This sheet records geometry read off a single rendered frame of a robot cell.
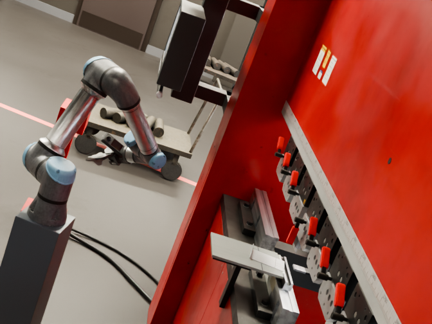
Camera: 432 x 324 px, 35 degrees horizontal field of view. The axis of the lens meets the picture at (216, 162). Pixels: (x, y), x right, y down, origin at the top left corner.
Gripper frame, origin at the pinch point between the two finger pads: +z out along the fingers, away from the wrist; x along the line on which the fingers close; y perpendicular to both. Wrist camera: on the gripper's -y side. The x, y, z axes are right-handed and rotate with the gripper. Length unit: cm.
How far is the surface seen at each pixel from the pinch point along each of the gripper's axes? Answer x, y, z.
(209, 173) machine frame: 17, 30, -43
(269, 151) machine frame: 34, 30, -68
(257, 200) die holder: 8, 34, -71
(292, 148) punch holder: 10, -1, -97
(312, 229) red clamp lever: -46, -28, -132
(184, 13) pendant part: 58, -31, -33
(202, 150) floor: 217, 246, 142
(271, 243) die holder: -18, 27, -91
